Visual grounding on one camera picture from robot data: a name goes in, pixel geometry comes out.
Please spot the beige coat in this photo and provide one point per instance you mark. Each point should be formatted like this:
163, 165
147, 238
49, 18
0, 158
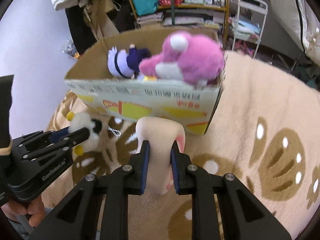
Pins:
95, 16

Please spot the cream mattress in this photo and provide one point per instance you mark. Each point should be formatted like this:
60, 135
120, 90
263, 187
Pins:
301, 23

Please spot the plastic bag on floor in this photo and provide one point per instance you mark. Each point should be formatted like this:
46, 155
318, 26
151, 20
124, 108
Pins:
69, 49

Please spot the stack of books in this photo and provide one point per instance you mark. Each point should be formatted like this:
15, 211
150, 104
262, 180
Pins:
152, 19

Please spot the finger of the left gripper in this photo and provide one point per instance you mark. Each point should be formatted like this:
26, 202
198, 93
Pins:
41, 139
64, 142

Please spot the cardboard box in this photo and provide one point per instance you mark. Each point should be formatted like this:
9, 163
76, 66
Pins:
191, 106

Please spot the yellow plush toy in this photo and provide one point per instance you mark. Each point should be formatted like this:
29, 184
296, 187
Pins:
146, 78

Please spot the pink swirl roll plush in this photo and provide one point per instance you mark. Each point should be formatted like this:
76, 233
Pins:
161, 135

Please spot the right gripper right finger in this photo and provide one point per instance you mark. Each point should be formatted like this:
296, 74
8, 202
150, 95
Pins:
222, 205

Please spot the pink bear plush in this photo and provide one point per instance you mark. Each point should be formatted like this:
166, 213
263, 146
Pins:
195, 59

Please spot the wooden bookshelf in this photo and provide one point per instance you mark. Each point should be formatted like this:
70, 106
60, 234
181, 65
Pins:
195, 13

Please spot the white rolling cart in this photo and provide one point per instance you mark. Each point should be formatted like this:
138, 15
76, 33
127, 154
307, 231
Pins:
247, 35

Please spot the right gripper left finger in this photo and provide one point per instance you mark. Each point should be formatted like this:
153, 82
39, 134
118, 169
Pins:
98, 205

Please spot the white fluffy plush toy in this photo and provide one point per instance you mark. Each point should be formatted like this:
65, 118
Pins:
84, 132

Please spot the person's left hand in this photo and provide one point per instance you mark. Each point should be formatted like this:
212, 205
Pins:
35, 209

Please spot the sailor doll plush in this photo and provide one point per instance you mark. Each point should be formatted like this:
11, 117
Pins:
125, 64

